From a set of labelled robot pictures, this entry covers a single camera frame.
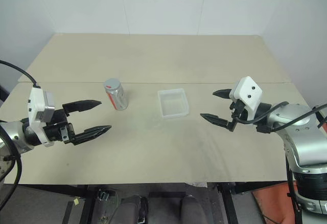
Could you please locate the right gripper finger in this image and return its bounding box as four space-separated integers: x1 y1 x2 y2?
200 113 231 130
212 88 233 99

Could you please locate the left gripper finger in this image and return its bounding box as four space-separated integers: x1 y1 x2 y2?
72 125 113 146
62 99 103 114

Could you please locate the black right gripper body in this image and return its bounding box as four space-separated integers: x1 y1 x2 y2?
227 98 250 132

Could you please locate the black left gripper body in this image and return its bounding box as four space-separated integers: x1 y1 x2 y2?
42 107 77 145

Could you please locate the grey plastic shaker jar lid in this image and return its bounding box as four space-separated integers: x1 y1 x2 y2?
103 78 121 92

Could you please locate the clear plastic tray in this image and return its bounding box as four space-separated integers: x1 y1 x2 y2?
157 87 191 120

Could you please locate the silver red soda can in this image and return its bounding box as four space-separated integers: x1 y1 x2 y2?
103 78 129 111

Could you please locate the silver metal clamp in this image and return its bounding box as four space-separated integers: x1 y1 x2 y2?
98 188 110 202

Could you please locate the orange floor mat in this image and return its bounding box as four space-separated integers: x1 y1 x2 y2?
251 181 305 224

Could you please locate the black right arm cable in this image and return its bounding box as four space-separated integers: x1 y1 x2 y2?
231 101 327 133

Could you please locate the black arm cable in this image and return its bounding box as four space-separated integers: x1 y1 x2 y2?
0 59 41 89
231 101 327 133

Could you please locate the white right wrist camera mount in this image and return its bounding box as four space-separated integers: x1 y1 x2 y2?
228 76 264 119

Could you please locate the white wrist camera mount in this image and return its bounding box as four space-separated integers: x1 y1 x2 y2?
228 76 264 119
27 85 56 148

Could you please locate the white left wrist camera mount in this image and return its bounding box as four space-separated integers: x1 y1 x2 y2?
27 85 56 148

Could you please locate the black robot body cable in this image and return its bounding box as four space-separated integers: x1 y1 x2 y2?
285 157 302 224
0 126 24 187

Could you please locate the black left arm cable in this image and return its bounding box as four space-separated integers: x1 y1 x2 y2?
0 59 41 89

